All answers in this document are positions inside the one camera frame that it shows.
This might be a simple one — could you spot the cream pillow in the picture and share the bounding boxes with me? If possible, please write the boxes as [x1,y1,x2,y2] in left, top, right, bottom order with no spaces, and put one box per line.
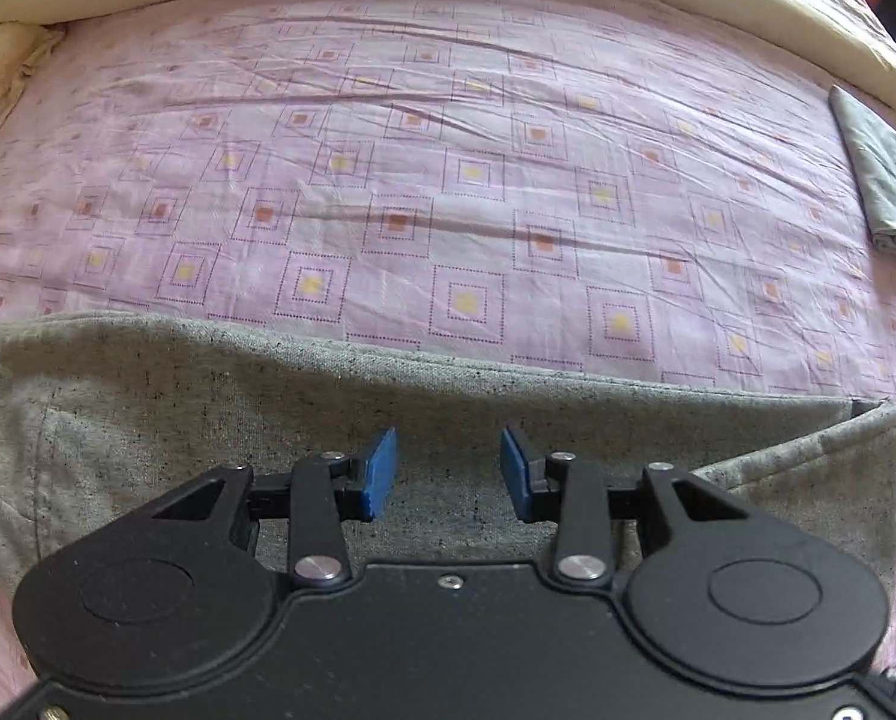
[0,22,68,175]

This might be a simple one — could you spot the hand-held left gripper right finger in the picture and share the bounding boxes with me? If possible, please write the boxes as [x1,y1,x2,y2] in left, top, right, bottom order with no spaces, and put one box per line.
[499,426,749,587]

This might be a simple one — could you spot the pink patterned bed sheet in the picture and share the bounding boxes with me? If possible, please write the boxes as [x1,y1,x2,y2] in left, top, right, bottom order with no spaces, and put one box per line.
[0,0,896,700]

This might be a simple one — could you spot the folded grey pants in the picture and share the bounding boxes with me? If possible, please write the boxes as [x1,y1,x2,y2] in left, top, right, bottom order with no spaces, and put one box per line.
[829,85,896,271]

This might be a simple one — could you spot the grey speckled pants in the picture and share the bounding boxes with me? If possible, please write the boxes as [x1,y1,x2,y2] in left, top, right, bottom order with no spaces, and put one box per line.
[0,311,896,620]

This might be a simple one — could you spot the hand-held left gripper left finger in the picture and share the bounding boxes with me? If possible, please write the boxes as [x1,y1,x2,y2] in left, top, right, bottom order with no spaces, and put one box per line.
[151,427,400,590]

